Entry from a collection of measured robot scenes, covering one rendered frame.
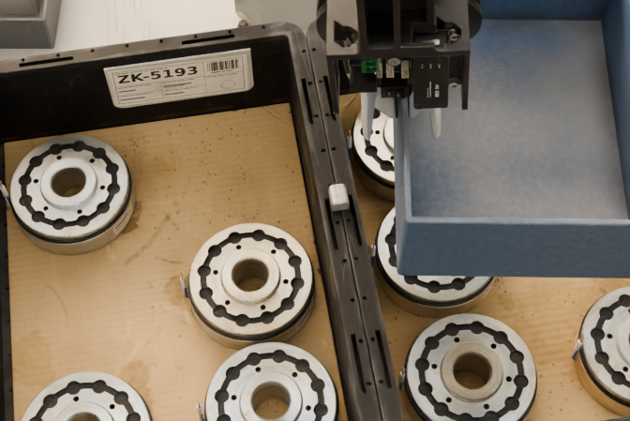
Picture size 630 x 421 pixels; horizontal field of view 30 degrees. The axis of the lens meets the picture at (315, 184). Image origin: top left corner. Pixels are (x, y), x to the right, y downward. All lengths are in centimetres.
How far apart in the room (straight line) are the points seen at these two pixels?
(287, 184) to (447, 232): 38
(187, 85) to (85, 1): 33
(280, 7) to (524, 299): 43
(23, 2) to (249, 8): 25
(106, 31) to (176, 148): 29
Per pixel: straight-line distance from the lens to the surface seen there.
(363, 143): 102
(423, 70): 59
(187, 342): 98
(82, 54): 101
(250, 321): 95
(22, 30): 129
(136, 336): 98
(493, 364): 93
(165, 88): 104
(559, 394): 97
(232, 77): 104
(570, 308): 100
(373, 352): 86
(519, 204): 75
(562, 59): 82
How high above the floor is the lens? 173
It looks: 60 degrees down
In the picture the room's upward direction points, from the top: 1 degrees counter-clockwise
